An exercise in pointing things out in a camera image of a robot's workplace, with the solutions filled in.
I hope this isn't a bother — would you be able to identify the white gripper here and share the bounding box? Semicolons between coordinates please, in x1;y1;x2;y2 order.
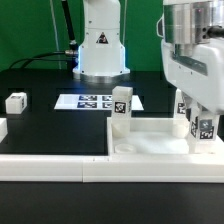
161;39;224;123

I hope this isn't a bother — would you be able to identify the white square table top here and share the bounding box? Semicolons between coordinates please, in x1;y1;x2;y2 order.
107;118;224;156

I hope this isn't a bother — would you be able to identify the white sheet with AprilTags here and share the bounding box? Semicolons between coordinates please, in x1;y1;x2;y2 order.
53;93;145;111

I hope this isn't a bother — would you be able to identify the white thin pole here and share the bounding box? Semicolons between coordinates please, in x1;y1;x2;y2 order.
49;0;63;70

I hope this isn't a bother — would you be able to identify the black cable bundle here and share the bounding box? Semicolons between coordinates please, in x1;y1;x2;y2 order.
8;0;80;70

